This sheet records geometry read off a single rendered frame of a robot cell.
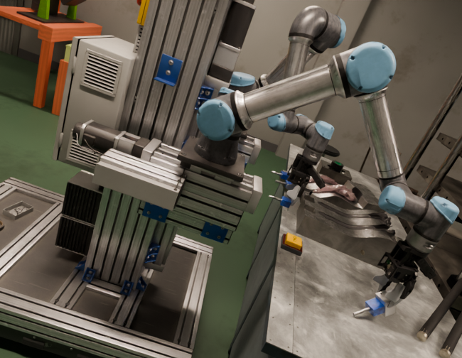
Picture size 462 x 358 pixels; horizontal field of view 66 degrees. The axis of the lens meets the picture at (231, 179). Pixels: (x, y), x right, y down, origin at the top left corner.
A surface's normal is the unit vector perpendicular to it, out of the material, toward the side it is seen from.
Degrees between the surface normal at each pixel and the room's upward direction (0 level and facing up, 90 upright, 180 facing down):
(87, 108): 90
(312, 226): 90
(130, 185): 90
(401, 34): 90
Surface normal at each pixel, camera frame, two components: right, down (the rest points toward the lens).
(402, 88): -0.07, 0.39
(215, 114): -0.36, 0.34
